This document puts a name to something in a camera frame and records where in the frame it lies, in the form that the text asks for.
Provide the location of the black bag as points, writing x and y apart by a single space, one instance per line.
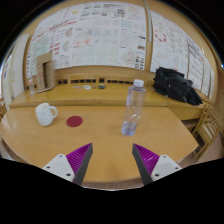
173 85

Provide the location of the small white flat object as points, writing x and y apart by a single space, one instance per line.
87 87

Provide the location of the small dark round object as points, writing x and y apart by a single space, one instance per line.
102 86

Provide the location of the small clear plastic cup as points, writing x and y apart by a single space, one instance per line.
31 86

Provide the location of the large white wall poster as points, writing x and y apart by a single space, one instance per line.
93 36

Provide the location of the clear plastic water bottle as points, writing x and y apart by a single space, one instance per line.
133 106

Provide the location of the brown cardboard box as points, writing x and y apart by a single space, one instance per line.
45 75

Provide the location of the flat round red coaster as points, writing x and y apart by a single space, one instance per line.
74 121

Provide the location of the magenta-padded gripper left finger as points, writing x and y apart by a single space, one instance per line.
63 165

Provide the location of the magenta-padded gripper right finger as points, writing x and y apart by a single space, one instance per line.
160 166

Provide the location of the narrow white wall poster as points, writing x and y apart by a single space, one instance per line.
195 65

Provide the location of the white ceramic mug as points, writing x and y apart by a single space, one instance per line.
45 115

